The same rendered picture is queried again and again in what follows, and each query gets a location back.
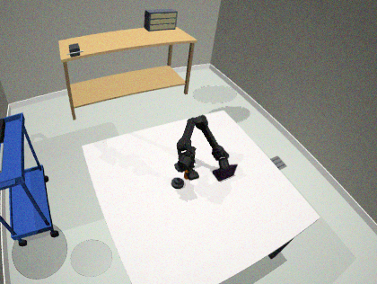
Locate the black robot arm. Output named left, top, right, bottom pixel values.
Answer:
left=174, top=115, right=230, bottom=173

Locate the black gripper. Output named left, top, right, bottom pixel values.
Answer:
left=186, top=160, right=199, bottom=180

